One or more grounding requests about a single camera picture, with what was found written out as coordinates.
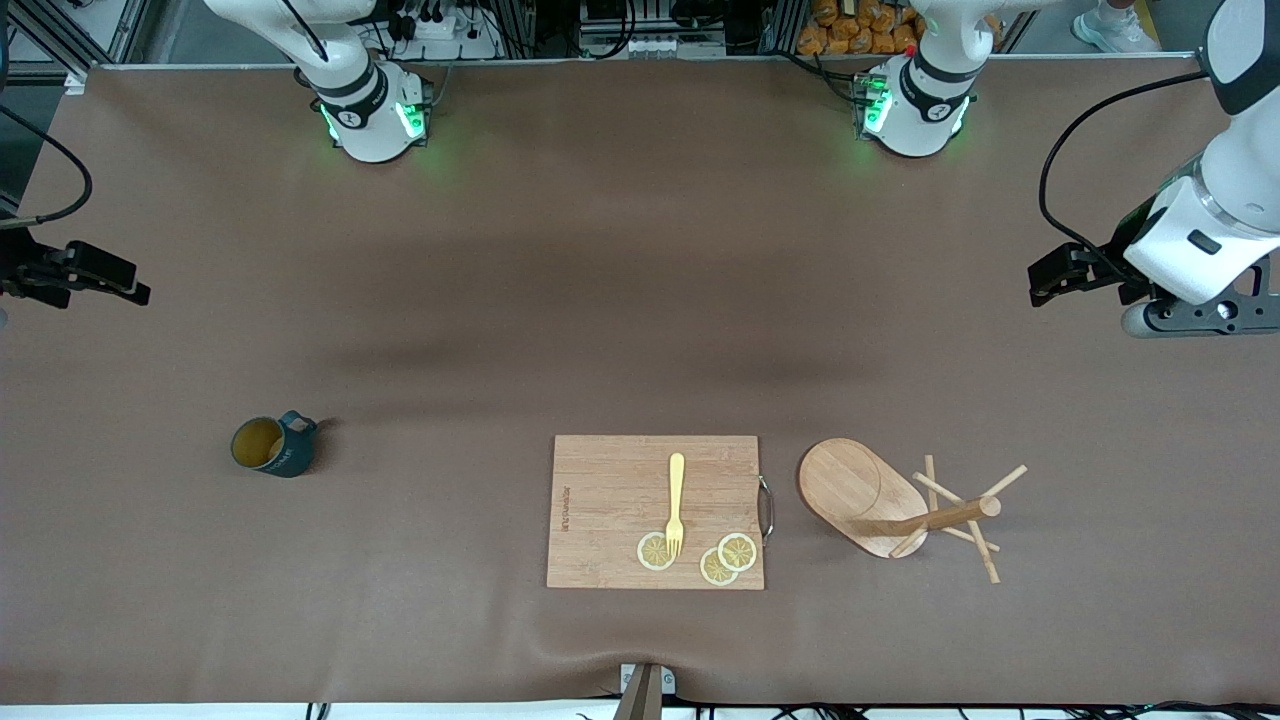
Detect dark teal mug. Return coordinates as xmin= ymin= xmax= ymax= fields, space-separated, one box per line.
xmin=231 ymin=410 xmax=320 ymax=479

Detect wooden mug tree rack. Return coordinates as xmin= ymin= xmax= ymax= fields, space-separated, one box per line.
xmin=797 ymin=437 xmax=1029 ymax=586

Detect white sneaker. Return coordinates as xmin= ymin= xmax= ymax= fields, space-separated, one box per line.
xmin=1072 ymin=0 xmax=1161 ymax=53

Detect orange snack bags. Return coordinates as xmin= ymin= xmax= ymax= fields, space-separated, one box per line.
xmin=797 ymin=0 xmax=923 ymax=57

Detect brown table mat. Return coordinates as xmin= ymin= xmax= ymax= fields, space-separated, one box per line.
xmin=0 ymin=58 xmax=1280 ymax=707

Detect white power strip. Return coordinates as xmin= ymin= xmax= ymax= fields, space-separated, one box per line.
xmin=385 ymin=0 xmax=501 ymax=59

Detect yellow plastic fork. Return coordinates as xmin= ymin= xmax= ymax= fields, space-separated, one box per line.
xmin=665 ymin=452 xmax=688 ymax=559

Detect wooden cutting board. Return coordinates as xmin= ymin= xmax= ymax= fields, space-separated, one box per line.
xmin=546 ymin=434 xmax=777 ymax=591

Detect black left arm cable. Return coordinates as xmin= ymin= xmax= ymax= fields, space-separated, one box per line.
xmin=1038 ymin=70 xmax=1206 ymax=266

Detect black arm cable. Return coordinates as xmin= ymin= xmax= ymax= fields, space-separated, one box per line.
xmin=0 ymin=104 xmax=94 ymax=231
xmin=1038 ymin=70 xmax=1206 ymax=266

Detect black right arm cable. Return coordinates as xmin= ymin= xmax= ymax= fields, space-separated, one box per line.
xmin=0 ymin=104 xmax=94 ymax=231

